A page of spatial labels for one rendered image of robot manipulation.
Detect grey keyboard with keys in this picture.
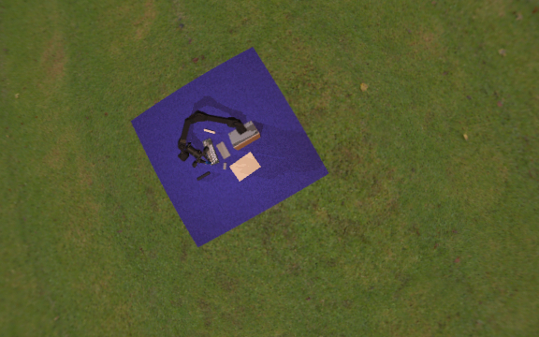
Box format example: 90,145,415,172
202,139,220,166

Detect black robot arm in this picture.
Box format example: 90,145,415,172
178,110,247,161

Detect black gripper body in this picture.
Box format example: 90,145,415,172
192,147,209,168

